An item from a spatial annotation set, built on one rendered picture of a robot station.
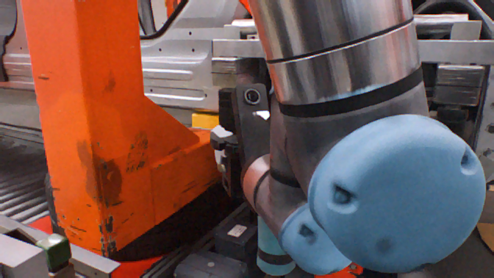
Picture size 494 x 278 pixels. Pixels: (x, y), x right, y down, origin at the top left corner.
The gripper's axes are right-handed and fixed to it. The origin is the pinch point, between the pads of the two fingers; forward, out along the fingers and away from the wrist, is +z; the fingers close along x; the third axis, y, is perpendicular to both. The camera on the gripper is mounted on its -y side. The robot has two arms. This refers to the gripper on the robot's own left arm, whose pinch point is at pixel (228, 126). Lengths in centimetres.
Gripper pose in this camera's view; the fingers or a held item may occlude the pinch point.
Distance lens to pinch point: 61.4
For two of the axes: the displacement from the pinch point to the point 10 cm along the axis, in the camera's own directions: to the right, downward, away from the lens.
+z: -3.0, -2.6, 9.2
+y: 0.0, 9.6, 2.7
